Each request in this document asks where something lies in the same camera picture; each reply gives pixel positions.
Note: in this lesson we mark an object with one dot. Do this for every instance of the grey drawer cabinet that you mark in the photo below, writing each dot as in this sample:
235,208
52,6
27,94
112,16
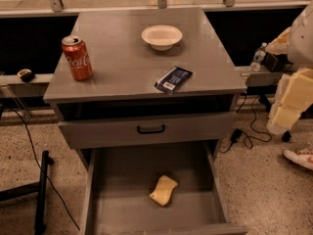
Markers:
126,68

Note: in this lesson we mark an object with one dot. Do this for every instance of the black table leg right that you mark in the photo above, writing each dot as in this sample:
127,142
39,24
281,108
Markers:
271,109

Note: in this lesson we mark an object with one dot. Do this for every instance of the black and yellow tape measure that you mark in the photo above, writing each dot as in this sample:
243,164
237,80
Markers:
26,75

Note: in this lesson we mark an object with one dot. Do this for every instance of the black stand leg left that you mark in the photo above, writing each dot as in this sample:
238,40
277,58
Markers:
39,188

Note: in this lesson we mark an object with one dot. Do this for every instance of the yellow sponge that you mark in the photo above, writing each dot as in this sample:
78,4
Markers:
163,191

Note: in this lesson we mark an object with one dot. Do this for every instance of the grey upper drawer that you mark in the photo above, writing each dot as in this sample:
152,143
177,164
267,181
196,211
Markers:
114,132

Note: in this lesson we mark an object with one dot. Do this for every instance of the white bowl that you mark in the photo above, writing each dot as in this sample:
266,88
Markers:
161,37

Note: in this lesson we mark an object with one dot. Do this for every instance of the clear plastic water bottle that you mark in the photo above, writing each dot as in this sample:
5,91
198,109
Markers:
258,57

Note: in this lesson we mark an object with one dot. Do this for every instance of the dark blue snack packet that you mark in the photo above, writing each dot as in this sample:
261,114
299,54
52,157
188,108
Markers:
171,81

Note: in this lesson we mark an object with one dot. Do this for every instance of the open grey lower drawer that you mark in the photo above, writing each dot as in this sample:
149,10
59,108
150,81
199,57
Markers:
121,179

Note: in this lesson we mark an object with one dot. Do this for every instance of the black drawer handle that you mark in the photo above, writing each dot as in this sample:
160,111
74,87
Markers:
150,130

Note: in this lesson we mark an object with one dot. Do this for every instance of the red Coca-Cola can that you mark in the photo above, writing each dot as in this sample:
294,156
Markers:
77,57

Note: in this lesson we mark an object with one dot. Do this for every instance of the small black box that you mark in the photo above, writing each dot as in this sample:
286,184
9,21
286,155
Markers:
275,63

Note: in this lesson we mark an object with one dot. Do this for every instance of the white and red sneaker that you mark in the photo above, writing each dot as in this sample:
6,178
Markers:
302,157

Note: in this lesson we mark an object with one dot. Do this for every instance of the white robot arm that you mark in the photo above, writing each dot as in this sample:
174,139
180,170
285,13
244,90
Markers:
296,41

